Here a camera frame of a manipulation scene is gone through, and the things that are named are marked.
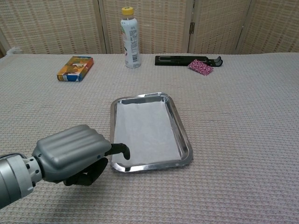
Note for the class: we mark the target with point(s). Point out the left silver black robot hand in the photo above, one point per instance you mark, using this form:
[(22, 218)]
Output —
[(72, 149)]

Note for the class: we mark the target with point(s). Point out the white cloth napkin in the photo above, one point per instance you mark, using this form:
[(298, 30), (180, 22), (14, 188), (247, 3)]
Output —
[(144, 130)]

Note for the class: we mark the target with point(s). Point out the silver metal tray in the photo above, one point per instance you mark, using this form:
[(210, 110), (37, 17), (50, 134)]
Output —
[(149, 167)]

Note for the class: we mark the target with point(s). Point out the orange snack box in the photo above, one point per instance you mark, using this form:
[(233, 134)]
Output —
[(74, 68)]

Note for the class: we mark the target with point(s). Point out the white bottle yellow cap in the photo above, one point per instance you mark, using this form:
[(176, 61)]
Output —
[(131, 42)]

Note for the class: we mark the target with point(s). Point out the beige woven folding screen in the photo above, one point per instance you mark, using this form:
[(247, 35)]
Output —
[(58, 25)]

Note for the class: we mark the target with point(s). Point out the black folding stand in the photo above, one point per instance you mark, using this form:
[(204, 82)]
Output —
[(172, 61)]

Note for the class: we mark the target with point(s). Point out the pink patterned packet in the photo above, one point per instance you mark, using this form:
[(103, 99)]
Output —
[(201, 67)]

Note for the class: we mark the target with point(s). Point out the beige woven tablecloth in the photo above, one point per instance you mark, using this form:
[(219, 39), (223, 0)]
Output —
[(233, 128)]

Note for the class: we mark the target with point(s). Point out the metal screen hinge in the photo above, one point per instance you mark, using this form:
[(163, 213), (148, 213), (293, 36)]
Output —
[(192, 28)]

